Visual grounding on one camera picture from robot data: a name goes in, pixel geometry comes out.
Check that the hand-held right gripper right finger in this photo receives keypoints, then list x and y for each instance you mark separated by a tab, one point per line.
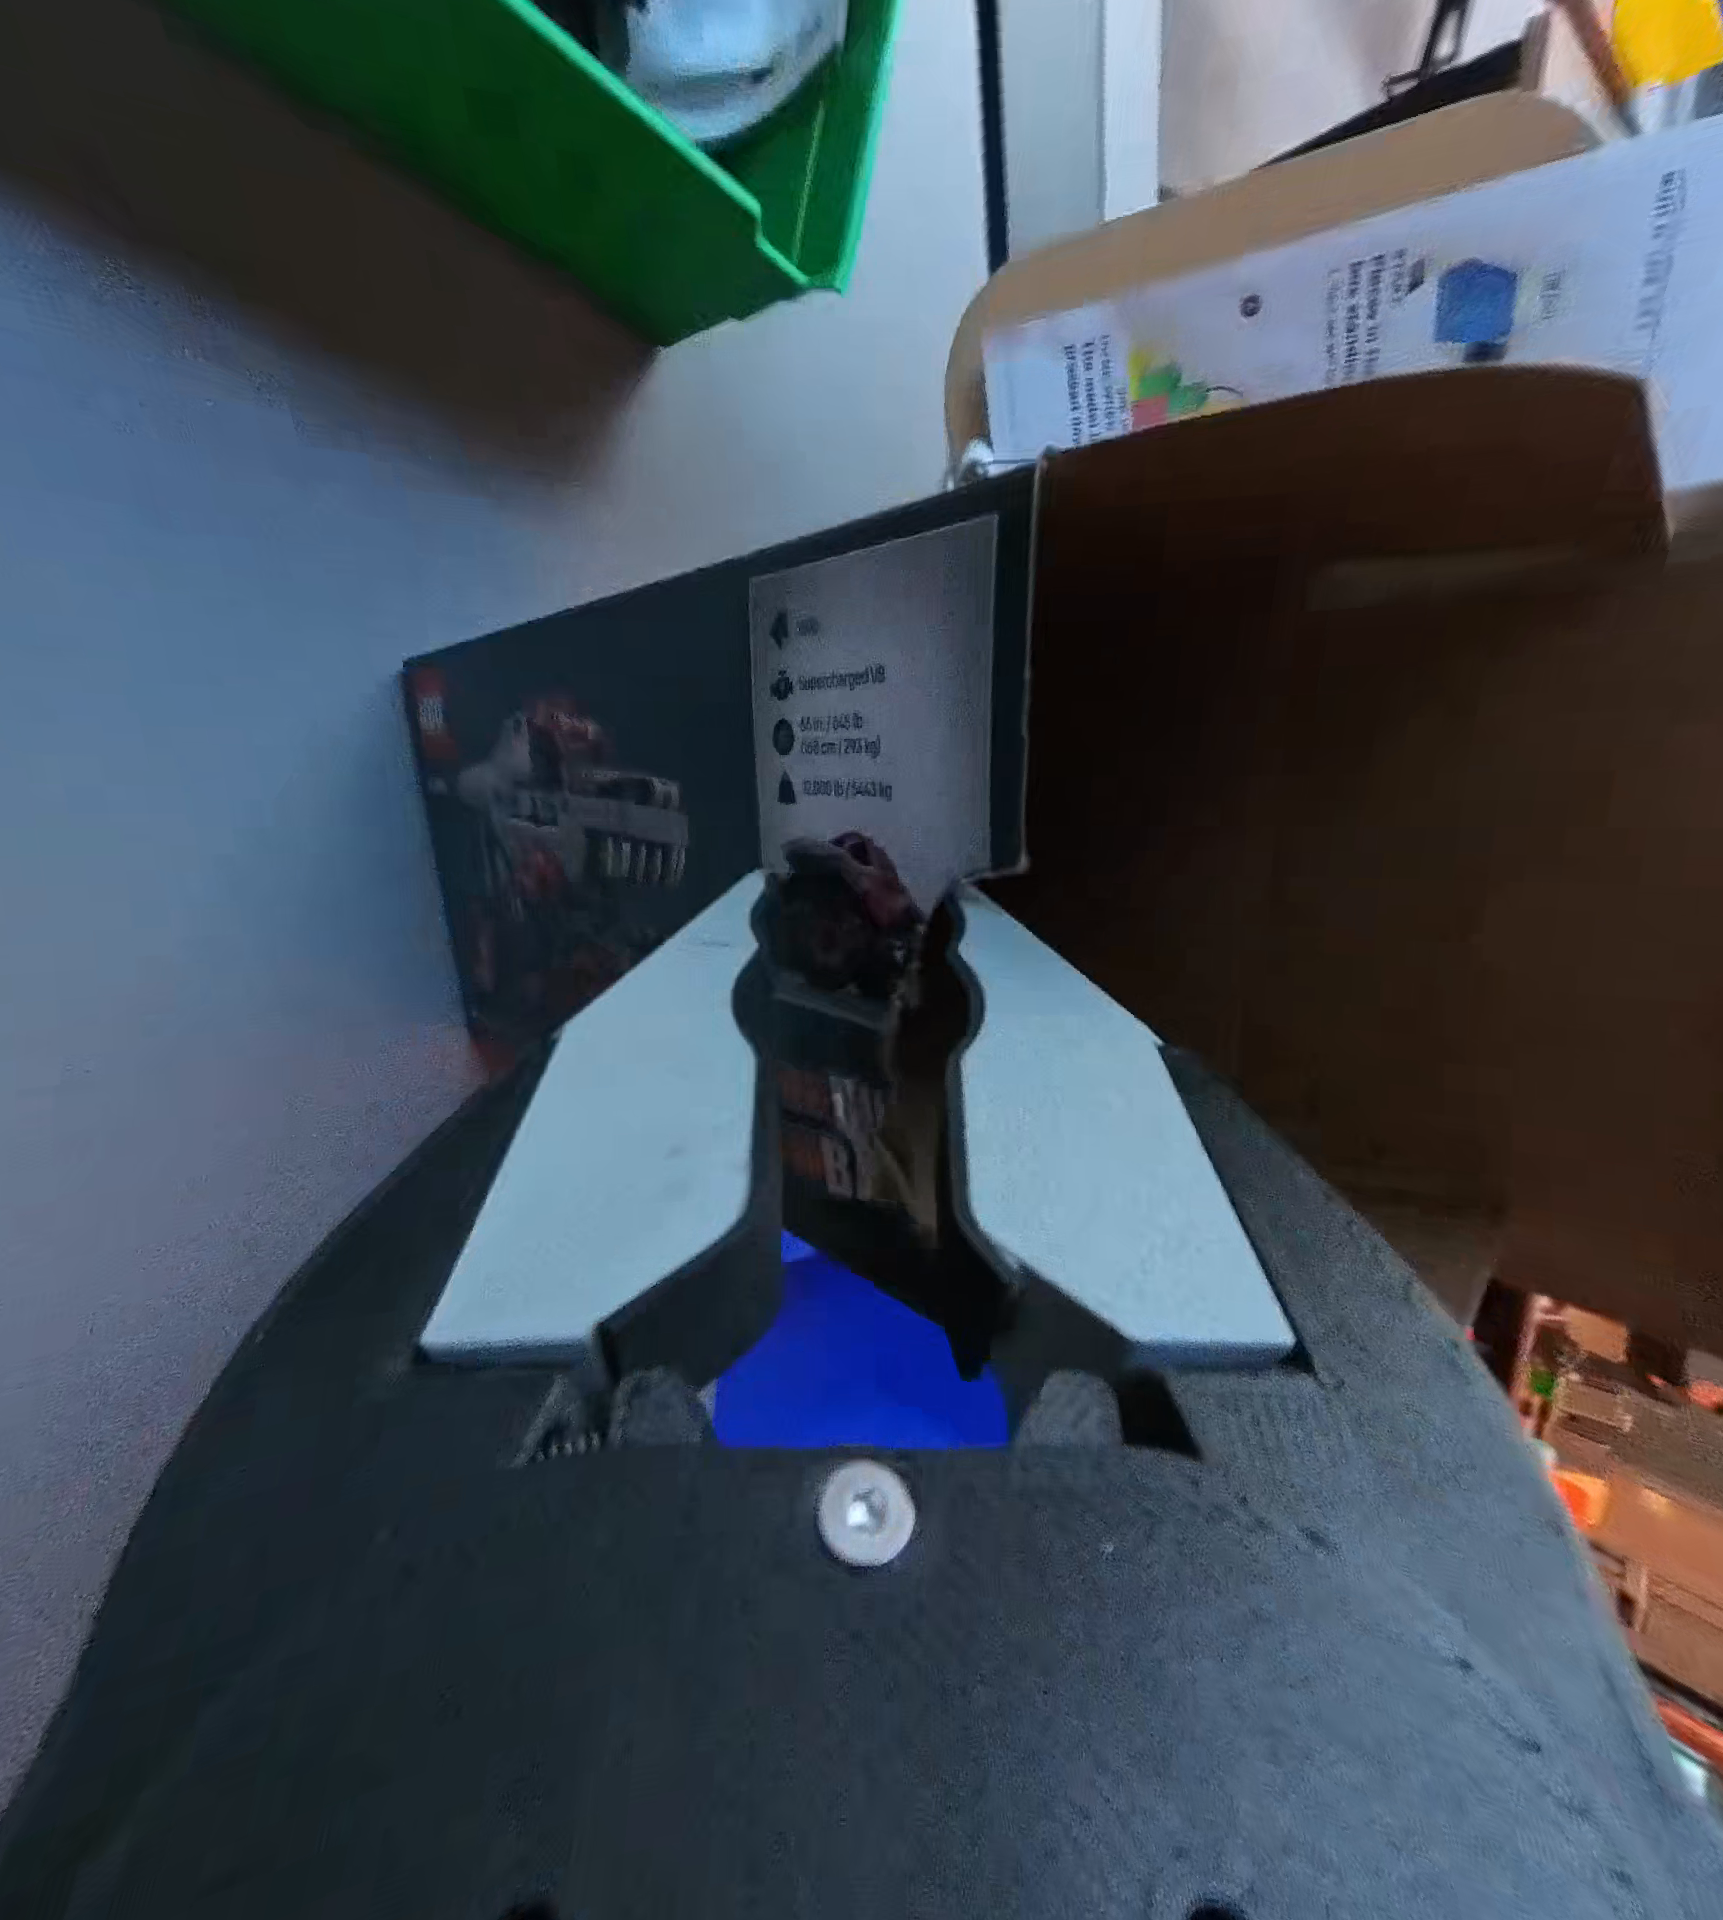
1101	1171

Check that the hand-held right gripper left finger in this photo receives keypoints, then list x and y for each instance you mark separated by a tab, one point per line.
606	1184

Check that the black lego set box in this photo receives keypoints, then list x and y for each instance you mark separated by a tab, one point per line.
622	720

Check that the blue plastic item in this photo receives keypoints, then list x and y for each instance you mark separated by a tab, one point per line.
846	1365

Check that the brown cardboard box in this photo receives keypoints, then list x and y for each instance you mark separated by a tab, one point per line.
1101	255

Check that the large green plastic bin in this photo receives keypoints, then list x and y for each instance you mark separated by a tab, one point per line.
576	194

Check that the black pole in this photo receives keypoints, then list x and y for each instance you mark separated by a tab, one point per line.
991	120

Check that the clear plastic bag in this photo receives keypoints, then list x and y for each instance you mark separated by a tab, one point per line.
712	60

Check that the yellow plastic bin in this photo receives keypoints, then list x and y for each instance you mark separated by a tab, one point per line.
1671	38

